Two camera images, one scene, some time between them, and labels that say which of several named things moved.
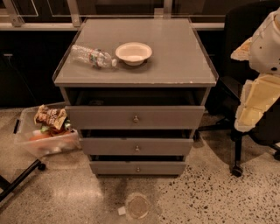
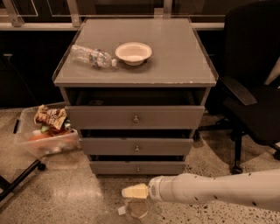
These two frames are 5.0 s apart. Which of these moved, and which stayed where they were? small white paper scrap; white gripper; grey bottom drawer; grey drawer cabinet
Moved: white gripper
Stayed: grey drawer cabinet; grey bottom drawer; small white paper scrap
